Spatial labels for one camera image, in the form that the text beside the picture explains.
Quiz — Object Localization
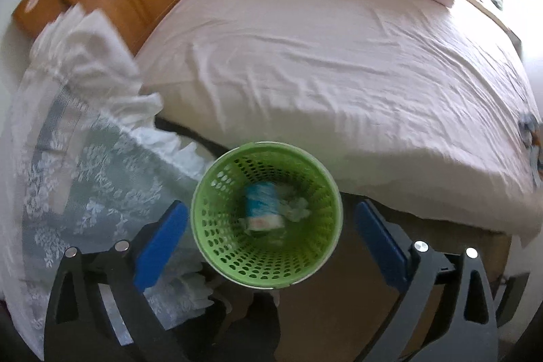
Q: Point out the white ruffled cloth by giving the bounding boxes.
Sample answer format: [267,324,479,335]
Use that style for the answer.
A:
[30,3,213,177]

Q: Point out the blue white fabric item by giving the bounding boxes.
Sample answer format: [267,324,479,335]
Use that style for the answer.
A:
[518,112,543,187]

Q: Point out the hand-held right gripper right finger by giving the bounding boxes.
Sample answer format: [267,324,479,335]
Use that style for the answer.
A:
[355,199,500,362]

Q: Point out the bed with pink sheet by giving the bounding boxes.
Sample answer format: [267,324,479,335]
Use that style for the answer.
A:
[136,0,542,249]

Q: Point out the beige window ledge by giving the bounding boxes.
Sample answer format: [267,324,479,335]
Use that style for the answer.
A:
[456,0,523,45]

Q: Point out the crumpled white tissue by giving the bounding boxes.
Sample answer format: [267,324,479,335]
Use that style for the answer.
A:
[287,196,313,224]

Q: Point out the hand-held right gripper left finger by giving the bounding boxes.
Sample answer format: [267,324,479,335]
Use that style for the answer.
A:
[42,200,190,362]

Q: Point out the white lace table cover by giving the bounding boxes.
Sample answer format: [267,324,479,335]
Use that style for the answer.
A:
[0,65,218,351]

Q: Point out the green perforated plastic basket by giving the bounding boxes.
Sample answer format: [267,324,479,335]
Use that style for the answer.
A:
[191,140,343,289]

